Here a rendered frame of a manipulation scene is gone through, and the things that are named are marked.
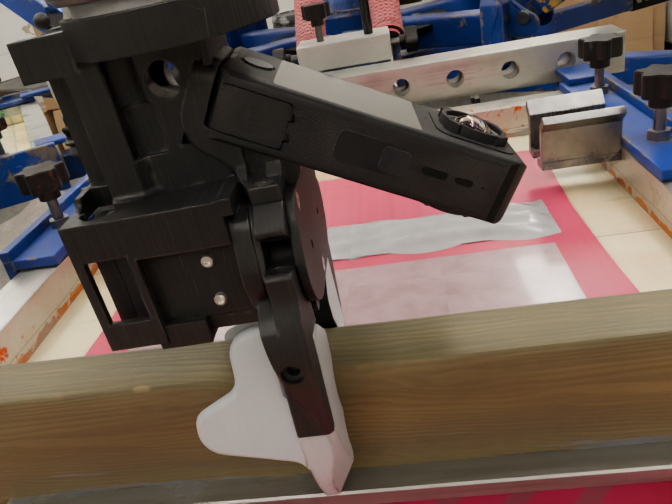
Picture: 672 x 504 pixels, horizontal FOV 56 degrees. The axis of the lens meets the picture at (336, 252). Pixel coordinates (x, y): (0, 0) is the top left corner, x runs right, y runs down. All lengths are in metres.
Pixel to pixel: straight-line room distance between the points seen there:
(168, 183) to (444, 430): 0.16
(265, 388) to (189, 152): 0.10
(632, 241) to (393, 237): 0.19
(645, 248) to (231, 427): 0.37
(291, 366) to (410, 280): 0.29
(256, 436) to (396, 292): 0.25
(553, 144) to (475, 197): 0.39
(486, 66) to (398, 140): 0.62
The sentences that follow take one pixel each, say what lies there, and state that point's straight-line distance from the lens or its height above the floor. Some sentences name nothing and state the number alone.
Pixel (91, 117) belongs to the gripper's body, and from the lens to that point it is 0.23.
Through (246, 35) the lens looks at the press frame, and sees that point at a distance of 1.60.
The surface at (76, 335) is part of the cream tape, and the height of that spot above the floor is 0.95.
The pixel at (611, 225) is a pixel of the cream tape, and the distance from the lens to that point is 0.57.
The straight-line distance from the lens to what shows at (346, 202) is 0.67.
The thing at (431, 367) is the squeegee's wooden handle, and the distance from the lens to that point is 0.27.
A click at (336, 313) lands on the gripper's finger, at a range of 0.30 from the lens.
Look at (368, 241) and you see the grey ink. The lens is 0.56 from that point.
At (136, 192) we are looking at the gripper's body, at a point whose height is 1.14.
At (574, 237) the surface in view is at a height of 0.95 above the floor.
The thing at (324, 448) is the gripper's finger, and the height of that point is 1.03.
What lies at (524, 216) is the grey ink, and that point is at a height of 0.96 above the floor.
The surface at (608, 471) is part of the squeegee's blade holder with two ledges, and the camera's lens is 0.31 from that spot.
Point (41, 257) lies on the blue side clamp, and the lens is 0.61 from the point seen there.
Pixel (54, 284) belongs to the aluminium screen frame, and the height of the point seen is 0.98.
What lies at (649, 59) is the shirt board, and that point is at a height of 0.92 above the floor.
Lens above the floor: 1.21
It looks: 27 degrees down
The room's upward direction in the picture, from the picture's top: 11 degrees counter-clockwise
